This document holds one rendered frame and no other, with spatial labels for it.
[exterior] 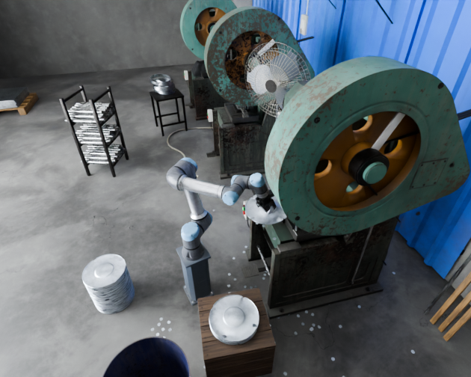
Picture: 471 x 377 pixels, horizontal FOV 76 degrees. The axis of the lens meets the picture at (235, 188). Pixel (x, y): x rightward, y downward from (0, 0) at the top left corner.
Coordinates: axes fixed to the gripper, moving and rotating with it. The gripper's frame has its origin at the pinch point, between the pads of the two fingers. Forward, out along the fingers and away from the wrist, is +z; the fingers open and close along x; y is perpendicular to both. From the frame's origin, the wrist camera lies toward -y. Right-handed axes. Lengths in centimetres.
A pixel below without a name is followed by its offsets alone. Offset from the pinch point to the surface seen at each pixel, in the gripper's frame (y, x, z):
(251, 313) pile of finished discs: 53, 24, 23
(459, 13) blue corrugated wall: -169, 21, -33
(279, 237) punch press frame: 8.7, 9.2, 13.4
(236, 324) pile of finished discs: 64, 24, 18
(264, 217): 7.4, -0.7, -0.1
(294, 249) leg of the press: 8.7, 21.9, 14.5
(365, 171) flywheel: -19, 50, -50
